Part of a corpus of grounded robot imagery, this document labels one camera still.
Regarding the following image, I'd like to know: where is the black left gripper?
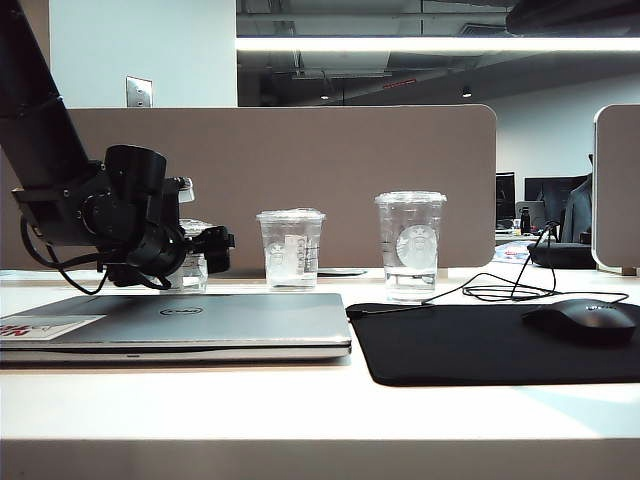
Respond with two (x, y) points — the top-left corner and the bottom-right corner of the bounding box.
(99, 219), (236, 290)

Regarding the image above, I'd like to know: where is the clear cup with white label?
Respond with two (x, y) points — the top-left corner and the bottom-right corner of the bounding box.
(172, 218), (210, 294)

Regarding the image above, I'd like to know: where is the silver Dell laptop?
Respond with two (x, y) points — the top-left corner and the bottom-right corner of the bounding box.
(0, 292), (354, 364)

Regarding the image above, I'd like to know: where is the short clear cup with logo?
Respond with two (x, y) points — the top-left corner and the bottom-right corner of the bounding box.
(255, 208), (329, 290)

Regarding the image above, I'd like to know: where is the tall clear cup with logo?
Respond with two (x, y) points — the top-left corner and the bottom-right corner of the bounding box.
(373, 191), (448, 304)

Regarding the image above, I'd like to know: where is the wide brown desk partition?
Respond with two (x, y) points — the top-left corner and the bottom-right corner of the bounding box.
(0, 103), (499, 271)

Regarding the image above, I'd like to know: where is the black mouse pad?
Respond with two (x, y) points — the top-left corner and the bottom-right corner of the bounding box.
(345, 299), (640, 389)

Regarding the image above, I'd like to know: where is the ceiling light strip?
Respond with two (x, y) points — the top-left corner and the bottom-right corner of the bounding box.
(234, 36), (640, 52)

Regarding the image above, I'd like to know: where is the colourful printed paper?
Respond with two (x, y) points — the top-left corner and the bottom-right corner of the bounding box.
(494, 241), (539, 265)

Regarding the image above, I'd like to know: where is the narrow black monitor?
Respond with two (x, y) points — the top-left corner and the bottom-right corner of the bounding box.
(496, 172), (516, 221)

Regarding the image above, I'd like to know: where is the wide black monitor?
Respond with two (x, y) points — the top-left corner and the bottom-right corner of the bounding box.
(523, 175), (591, 229)

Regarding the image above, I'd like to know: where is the black zip pouch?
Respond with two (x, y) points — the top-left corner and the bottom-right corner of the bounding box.
(528, 241), (599, 269)

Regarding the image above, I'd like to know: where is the grey jacket on chair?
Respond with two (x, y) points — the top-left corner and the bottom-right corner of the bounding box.
(562, 179), (594, 244)

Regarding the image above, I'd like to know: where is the black computer mouse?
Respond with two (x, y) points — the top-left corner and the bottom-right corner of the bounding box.
(522, 298), (639, 346)

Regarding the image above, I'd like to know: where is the narrow brown desk partition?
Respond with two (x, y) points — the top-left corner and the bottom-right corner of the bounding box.
(592, 103), (640, 276)

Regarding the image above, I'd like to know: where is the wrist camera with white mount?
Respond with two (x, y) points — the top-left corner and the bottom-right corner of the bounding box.
(162, 174), (195, 205)

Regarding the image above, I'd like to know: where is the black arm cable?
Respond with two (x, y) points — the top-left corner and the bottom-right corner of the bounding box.
(19, 217), (171, 297)

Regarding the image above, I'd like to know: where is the metal wall plate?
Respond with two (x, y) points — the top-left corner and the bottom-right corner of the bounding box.
(125, 75), (154, 108)

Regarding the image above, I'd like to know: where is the black mouse cable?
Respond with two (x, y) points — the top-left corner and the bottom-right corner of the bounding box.
(349, 219), (631, 319)

